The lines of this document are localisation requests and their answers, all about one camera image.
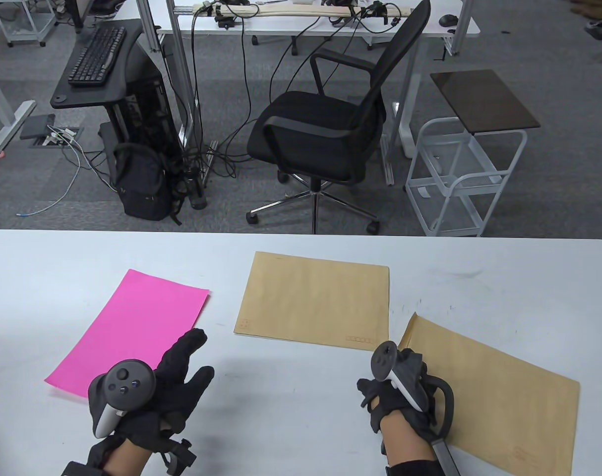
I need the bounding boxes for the person's left hand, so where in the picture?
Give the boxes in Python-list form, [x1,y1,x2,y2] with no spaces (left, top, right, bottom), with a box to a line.
[115,328,215,449]

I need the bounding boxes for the person's right hand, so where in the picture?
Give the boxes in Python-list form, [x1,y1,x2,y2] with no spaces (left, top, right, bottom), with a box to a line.
[357,379,437,438]

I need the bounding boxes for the pink paper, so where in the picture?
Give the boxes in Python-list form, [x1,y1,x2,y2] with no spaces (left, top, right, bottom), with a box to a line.
[44,269,211,400]

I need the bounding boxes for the brown A4 envelope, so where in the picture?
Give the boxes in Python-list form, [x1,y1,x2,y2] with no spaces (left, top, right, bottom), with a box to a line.
[398,312,581,476]
[234,251,390,353]

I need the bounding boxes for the person's left forearm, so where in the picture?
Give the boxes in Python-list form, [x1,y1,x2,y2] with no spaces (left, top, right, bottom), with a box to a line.
[103,439,155,476]

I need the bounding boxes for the person's right forearm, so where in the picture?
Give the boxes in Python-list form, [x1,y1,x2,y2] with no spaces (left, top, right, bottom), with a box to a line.
[380,414,443,469]

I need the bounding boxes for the black backpack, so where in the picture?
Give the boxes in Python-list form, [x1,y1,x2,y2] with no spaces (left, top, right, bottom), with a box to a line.
[112,143,182,226]

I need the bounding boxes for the floor socket box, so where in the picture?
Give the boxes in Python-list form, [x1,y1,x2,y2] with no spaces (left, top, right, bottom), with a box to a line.
[29,126,83,149]

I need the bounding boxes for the black office chair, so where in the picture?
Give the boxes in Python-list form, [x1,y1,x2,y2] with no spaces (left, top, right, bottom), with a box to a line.
[245,0,431,235]

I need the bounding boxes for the black computer tower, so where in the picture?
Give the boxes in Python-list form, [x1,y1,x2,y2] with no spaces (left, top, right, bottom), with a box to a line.
[123,46,183,164]

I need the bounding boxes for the dark grey floor plate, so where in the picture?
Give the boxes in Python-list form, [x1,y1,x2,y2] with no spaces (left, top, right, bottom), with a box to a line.
[19,114,56,140]

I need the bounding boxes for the black side desk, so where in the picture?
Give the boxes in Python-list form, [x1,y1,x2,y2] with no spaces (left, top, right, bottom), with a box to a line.
[50,19,148,149]

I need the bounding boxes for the white desk leg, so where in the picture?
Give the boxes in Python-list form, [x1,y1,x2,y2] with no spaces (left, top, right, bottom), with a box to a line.
[0,64,36,158]

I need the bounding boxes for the white cart with brown top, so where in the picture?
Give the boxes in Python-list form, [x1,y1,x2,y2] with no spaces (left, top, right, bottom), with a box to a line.
[405,69,541,238]

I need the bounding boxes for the black keyboard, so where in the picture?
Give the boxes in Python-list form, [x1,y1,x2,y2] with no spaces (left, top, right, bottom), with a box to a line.
[67,26,127,87]

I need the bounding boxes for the black clamp device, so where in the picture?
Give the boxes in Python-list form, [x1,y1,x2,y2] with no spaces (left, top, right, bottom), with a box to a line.
[213,4,238,29]

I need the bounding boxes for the white office desk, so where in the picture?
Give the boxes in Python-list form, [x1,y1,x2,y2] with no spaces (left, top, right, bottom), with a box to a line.
[155,0,481,186]

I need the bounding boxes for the white metal trolley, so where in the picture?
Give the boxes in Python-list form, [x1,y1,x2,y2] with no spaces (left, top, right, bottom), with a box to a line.
[0,0,59,49]

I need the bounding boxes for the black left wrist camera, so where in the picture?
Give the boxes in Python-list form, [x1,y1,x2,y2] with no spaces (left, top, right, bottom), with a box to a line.
[60,461,103,476]

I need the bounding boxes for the white floor cable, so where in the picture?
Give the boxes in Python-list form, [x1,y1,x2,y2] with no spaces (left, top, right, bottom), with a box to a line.
[16,144,83,218]

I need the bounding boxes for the black cable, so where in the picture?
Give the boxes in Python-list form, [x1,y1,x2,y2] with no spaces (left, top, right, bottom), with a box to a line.
[216,17,254,179]
[188,9,206,167]
[269,17,363,107]

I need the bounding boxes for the aluminium frame post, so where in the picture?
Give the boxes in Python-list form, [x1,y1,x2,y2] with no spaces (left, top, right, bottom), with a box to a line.
[136,0,161,53]
[449,0,475,55]
[165,0,202,147]

